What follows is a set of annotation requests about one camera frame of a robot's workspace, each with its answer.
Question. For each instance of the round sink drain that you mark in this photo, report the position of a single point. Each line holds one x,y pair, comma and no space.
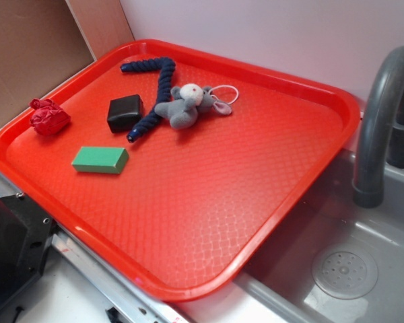
344,271

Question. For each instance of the black rectangular block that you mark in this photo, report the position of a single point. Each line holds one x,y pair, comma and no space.
124,113

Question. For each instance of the grey plush mouse toy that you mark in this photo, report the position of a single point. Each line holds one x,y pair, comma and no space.
191,100

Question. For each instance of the grey curved faucet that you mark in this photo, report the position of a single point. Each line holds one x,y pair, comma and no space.
381,139

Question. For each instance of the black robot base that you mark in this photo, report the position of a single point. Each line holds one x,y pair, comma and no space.
10,242

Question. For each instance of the grey plastic sink basin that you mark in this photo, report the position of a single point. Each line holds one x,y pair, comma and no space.
279,274

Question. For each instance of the brown cardboard panel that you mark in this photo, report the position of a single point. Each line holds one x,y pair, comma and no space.
41,46

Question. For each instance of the red plastic tray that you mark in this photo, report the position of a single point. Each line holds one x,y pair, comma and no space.
192,206

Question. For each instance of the crumpled red paper ball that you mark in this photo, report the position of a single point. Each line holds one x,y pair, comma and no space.
48,117

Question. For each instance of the green rectangular block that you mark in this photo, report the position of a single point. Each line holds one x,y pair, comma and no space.
103,160

